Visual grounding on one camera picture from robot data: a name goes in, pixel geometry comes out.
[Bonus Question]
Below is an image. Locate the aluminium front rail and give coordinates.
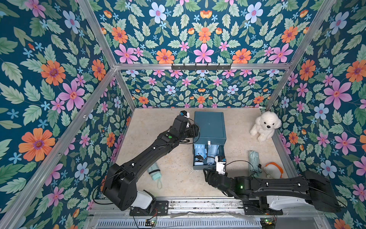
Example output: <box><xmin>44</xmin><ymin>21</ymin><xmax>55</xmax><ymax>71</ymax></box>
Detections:
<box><xmin>84</xmin><ymin>197</ymin><xmax>331</xmax><ymax>229</ymax></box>

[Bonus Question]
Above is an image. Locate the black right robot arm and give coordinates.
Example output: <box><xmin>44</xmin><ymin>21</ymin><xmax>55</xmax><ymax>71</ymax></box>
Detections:
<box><xmin>203</xmin><ymin>169</ymin><xmax>342</xmax><ymax>213</ymax></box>

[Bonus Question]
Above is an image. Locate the white plush dog toy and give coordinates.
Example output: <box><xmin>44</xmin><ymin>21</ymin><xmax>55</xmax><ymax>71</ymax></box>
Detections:
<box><xmin>249</xmin><ymin>111</ymin><xmax>282</xmax><ymax>142</ymax></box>

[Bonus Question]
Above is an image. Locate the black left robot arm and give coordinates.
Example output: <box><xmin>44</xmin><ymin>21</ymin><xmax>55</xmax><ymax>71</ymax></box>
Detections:
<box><xmin>102</xmin><ymin>114</ymin><xmax>200</xmax><ymax>211</ymax></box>

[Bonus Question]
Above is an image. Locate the black wall hook rail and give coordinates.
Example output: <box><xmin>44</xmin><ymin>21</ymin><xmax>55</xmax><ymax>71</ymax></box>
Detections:
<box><xmin>171</xmin><ymin>63</ymin><xmax>232</xmax><ymax>71</ymax></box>

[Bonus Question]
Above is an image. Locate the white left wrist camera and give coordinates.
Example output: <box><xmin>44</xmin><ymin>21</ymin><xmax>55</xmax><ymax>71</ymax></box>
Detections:
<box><xmin>180</xmin><ymin>111</ymin><xmax>190</xmax><ymax>118</ymax></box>

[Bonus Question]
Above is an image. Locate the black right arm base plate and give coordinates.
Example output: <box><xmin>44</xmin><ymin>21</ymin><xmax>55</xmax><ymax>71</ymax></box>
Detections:
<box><xmin>242</xmin><ymin>198</ymin><xmax>283</xmax><ymax>217</ymax></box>

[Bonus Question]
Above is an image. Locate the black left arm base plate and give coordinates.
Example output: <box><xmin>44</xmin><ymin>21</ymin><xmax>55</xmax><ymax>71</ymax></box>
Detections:
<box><xmin>129</xmin><ymin>200</ymin><xmax>169</xmax><ymax>217</ymax></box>

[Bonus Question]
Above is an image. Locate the teal drawer cabinet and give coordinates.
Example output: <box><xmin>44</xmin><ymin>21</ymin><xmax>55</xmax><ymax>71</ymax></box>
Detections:
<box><xmin>193</xmin><ymin>111</ymin><xmax>226</xmax><ymax>170</ymax></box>

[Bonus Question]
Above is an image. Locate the light blue umbrella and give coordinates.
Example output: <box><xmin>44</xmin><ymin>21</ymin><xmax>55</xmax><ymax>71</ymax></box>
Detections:
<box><xmin>193</xmin><ymin>144</ymin><xmax>207</xmax><ymax>166</ymax></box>
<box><xmin>206</xmin><ymin>145</ymin><xmax>219</xmax><ymax>165</ymax></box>

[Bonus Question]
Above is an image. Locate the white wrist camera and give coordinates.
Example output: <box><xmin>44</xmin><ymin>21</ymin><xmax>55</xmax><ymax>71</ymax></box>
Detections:
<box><xmin>180</xmin><ymin>111</ymin><xmax>190</xmax><ymax>118</ymax></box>
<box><xmin>215</xmin><ymin>156</ymin><xmax>226</xmax><ymax>175</ymax></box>

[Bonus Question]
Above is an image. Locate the mint green umbrella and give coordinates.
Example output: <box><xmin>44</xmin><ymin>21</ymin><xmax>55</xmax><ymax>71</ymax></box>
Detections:
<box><xmin>248</xmin><ymin>151</ymin><xmax>262</xmax><ymax>178</ymax></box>
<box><xmin>147</xmin><ymin>163</ymin><xmax>163</xmax><ymax>189</ymax></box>

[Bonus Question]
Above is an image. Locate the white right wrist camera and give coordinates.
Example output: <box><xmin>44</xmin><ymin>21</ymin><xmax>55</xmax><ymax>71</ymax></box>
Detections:
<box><xmin>215</xmin><ymin>156</ymin><xmax>226</xmax><ymax>175</ymax></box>

